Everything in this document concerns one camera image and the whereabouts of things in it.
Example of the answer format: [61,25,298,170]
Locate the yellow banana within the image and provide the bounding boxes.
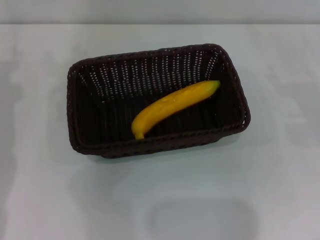
[131,80,222,140]

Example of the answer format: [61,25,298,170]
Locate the dark brown woven basket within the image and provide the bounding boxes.
[66,43,252,160]

